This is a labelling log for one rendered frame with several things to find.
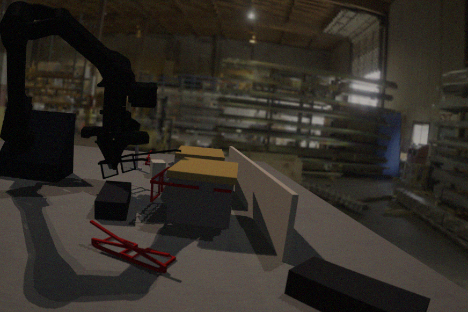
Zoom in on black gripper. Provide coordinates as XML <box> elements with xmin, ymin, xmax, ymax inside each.
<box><xmin>81</xmin><ymin>106</ymin><xmax>150</xmax><ymax>161</ymax></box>

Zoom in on black glasses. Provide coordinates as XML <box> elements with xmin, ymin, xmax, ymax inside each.
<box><xmin>98</xmin><ymin>149</ymin><xmax>181</xmax><ymax>179</ymax></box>

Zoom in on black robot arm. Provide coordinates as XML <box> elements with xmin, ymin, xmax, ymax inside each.
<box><xmin>0</xmin><ymin>1</ymin><xmax>158</xmax><ymax>153</ymax></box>

